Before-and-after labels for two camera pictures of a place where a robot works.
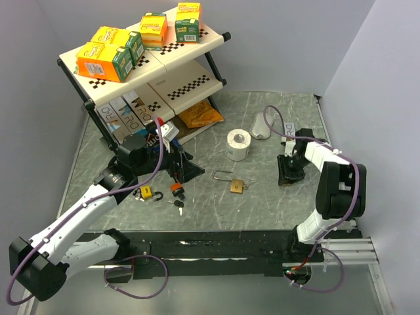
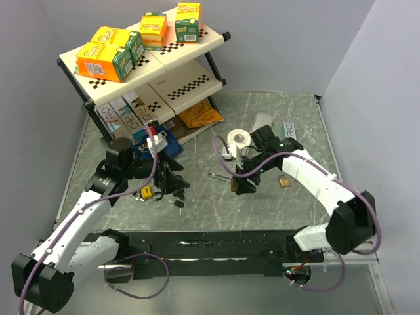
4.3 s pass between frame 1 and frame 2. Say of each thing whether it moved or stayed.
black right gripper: moved
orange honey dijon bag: stayed
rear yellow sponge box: stayed
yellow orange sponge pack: stayed
